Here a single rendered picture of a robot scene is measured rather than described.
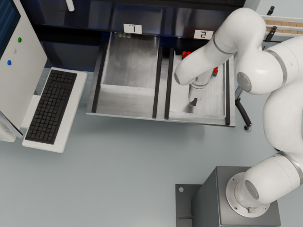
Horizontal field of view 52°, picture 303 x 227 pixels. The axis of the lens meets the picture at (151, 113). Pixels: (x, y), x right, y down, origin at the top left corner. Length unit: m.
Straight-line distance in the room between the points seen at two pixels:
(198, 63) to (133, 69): 0.56
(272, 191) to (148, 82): 0.81
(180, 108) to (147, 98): 0.16
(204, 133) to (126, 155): 0.61
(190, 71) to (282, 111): 0.37
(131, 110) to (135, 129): 0.92
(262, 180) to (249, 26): 0.45
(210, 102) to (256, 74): 0.77
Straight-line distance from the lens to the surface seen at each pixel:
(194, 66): 1.08
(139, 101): 1.48
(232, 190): 1.39
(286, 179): 1.02
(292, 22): 1.86
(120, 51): 1.63
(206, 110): 1.48
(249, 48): 0.78
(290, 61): 0.80
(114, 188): 2.24
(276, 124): 0.89
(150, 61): 1.59
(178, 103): 1.48
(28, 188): 2.38
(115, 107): 1.47
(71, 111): 1.58
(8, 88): 1.46
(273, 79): 0.77
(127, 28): 1.54
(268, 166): 1.02
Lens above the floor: 2.19
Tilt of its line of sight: 65 degrees down
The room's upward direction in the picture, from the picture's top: 2 degrees clockwise
